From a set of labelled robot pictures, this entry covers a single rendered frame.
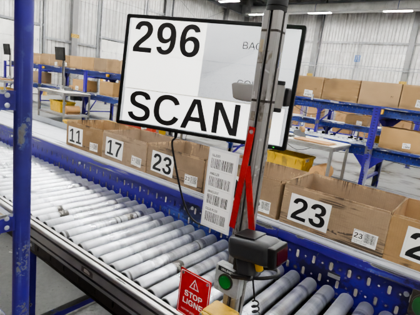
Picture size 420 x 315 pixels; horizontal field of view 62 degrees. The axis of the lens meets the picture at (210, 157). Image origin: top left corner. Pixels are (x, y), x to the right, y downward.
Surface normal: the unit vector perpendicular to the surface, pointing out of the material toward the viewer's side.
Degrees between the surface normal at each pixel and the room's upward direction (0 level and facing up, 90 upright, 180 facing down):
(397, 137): 90
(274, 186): 90
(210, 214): 90
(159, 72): 86
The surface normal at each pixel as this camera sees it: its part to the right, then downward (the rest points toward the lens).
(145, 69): -0.30, 0.09
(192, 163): -0.61, 0.09
